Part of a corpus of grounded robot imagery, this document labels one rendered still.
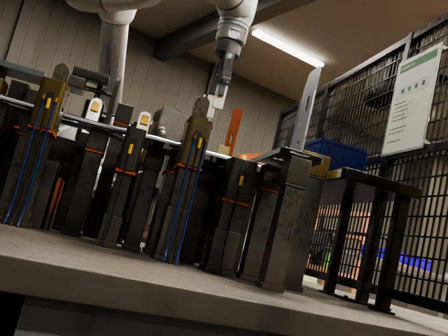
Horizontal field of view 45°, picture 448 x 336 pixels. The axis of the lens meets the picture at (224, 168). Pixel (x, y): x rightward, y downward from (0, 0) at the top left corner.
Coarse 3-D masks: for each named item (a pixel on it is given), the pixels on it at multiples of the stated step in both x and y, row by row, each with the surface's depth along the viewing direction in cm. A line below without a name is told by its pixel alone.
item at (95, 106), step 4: (92, 100) 160; (96, 100) 160; (100, 100) 161; (92, 104) 159; (96, 104) 159; (100, 104) 160; (92, 108) 158; (96, 108) 159; (100, 108) 160; (88, 112) 159; (92, 112) 159; (96, 112) 159; (100, 112) 160; (88, 116) 158; (92, 116) 159; (96, 116) 159; (96, 120) 158; (84, 132) 156; (88, 132) 157
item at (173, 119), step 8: (160, 112) 787; (168, 112) 715; (176, 112) 724; (160, 120) 707; (168, 120) 715; (176, 120) 724; (184, 120) 734; (152, 128) 712; (168, 128) 716; (176, 128) 725; (168, 136) 717; (176, 136) 726; (160, 176) 712; (160, 184) 712; (152, 200) 742; (152, 208) 740; (144, 232) 733; (144, 240) 732
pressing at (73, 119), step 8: (0, 96) 132; (16, 104) 141; (24, 104) 134; (32, 104) 134; (16, 112) 151; (24, 112) 151; (64, 120) 149; (72, 120) 148; (80, 120) 136; (88, 120) 137; (80, 128) 149; (88, 128) 150; (104, 128) 145; (112, 128) 137; (120, 128) 137; (112, 136) 152; (120, 136) 154; (152, 136) 137; (144, 144) 156; (168, 144) 146; (176, 144) 138; (168, 152) 160; (208, 152) 140; (208, 160) 157; (216, 160) 154; (224, 160) 150
